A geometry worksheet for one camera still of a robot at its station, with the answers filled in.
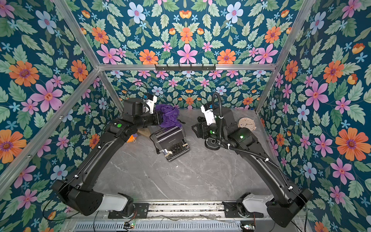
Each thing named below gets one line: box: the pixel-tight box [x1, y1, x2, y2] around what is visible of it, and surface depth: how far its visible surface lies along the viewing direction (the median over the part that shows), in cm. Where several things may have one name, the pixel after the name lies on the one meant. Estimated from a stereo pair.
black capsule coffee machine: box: [204, 137, 222, 151], surface depth 100 cm
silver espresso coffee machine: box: [154, 126, 191, 162], surface depth 75 cm
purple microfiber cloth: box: [155, 104, 183, 129], surface depth 70 cm
